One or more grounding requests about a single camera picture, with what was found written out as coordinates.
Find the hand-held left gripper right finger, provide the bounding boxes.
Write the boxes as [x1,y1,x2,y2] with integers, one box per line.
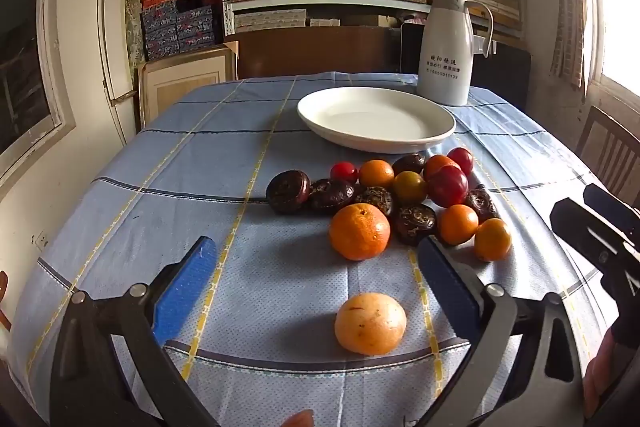
[415,237,586,427]

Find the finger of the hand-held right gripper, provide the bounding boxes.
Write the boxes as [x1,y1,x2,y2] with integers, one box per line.
[582,184,640,240]
[550,198,635,269]

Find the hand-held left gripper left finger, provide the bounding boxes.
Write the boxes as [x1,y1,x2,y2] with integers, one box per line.
[50,236,221,427]

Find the small orange tangerine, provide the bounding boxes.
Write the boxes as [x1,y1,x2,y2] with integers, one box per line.
[423,154,461,180]
[438,204,480,246]
[473,218,513,263]
[358,159,396,189]

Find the dark brown water chestnut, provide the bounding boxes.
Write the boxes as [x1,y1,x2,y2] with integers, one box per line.
[307,178,357,215]
[391,153,427,175]
[465,187,500,224]
[265,170,311,214]
[392,203,438,247]
[356,186,396,218]

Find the pale orange citrus fruit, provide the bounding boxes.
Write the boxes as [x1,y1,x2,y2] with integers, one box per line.
[334,292,407,356]

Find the dark red plum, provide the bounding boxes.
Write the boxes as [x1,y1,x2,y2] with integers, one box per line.
[427,166,470,208]

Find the large orange tangerine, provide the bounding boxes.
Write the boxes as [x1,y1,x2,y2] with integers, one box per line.
[328,203,391,262]

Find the greenish orange tomato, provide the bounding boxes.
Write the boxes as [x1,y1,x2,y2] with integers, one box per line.
[391,171,428,206]

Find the red cherry tomato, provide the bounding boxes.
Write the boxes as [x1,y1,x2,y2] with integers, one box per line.
[330,161,359,184]
[446,147,474,176]

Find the white oval plate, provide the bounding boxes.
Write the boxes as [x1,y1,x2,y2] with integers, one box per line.
[296,87,457,154]

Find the person's right hand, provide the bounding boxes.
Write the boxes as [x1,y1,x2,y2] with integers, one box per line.
[583,332,619,416]

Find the person's left hand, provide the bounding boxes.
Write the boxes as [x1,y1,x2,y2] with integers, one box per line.
[280,409,316,427]

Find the wooden chair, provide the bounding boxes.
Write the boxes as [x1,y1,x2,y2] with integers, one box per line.
[575,106,640,198]

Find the blue checked tablecloth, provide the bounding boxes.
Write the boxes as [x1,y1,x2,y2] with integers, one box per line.
[7,72,626,427]

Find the bright window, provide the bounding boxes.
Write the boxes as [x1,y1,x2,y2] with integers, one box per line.
[575,0,640,100]

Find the white thermos jug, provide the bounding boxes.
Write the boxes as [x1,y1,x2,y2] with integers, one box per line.
[416,0,495,108]

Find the white leaning strip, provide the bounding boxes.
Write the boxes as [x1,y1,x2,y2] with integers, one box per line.
[97,0,129,148]

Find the stack of blue patterned boxes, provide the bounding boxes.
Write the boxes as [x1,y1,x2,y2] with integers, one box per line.
[141,4,219,61]

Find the brown wooden board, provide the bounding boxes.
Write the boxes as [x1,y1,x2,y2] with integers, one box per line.
[225,27,402,80]

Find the mottled green board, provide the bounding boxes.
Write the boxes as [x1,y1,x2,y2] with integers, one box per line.
[124,0,147,74]

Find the white framed dark window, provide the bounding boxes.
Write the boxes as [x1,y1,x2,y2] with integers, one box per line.
[0,0,77,202]

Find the light wooden picture frame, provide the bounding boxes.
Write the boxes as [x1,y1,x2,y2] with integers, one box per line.
[137,42,239,128]

